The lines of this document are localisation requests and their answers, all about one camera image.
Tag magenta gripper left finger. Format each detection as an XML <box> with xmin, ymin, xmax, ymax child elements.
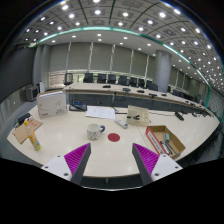
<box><xmin>42</xmin><ymin>143</ymin><xmax>91</xmax><ymax>185</ymax></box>

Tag white mug blue handle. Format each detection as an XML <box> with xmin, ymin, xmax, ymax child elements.
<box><xmin>87</xmin><ymin>124</ymin><xmax>105</xmax><ymax>140</ymax></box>

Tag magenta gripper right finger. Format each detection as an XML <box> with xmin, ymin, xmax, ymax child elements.
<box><xmin>132</xmin><ymin>143</ymin><xmax>182</xmax><ymax>185</ymax></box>

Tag grey crt monitor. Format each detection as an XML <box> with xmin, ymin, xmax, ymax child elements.
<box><xmin>21</xmin><ymin>86</ymin><xmax>39</xmax><ymax>102</ymax></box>

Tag yellow plastic bottle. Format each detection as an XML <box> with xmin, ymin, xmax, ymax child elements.
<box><xmin>24</xmin><ymin>120</ymin><xmax>41</xmax><ymax>151</ymax></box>

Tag black office chair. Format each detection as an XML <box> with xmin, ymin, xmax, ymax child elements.
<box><xmin>129</xmin><ymin>77</ymin><xmax>137</xmax><ymax>87</ymax></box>
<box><xmin>148</xmin><ymin>83</ymin><xmax>158</xmax><ymax>91</ymax></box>
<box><xmin>107</xmin><ymin>74</ymin><xmax>116</xmax><ymax>84</ymax></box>
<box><xmin>97</xmin><ymin>73</ymin><xmax>106</xmax><ymax>83</ymax></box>
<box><xmin>64</xmin><ymin>73</ymin><xmax>73</xmax><ymax>86</ymax></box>
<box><xmin>118</xmin><ymin>76</ymin><xmax>128</xmax><ymax>86</ymax></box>
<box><xmin>83</xmin><ymin>73</ymin><xmax>93</xmax><ymax>83</ymax></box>

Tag white power strip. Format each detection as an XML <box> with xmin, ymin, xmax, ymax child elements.
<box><xmin>115</xmin><ymin>119</ymin><xmax>128</xmax><ymax>129</ymax></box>

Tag black device on table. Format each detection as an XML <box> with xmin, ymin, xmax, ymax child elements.
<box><xmin>175</xmin><ymin>112</ymin><xmax>184</xmax><ymax>121</ymax></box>

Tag black power adapter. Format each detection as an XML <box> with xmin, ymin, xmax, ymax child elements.
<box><xmin>14</xmin><ymin>113</ymin><xmax>31</xmax><ymax>126</ymax></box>

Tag red round coaster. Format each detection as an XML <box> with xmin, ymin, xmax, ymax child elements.
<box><xmin>108</xmin><ymin>133</ymin><xmax>120</xmax><ymax>142</ymax></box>

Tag teal small item in box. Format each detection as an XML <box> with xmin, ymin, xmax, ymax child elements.
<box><xmin>164</xmin><ymin>133</ymin><xmax>170</xmax><ymax>142</ymax></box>

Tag white paper sheet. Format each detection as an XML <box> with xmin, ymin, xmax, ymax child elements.
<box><xmin>86</xmin><ymin>106</ymin><xmax>115</xmax><ymax>120</ymax></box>

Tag brown cardboard sheet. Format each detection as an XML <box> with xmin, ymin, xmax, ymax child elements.
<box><xmin>13</xmin><ymin>118</ymin><xmax>42</xmax><ymax>144</ymax></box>

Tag long curved conference desk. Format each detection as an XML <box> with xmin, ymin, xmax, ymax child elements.
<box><xmin>64</xmin><ymin>83</ymin><xmax>212</xmax><ymax>116</ymax></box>

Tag beige small box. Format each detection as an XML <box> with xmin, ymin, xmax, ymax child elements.
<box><xmin>126</xmin><ymin>105</ymin><xmax>149</xmax><ymax>126</ymax></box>

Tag open cardboard box red edge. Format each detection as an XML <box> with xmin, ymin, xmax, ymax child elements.
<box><xmin>145</xmin><ymin>125</ymin><xmax>185</xmax><ymax>159</ymax></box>

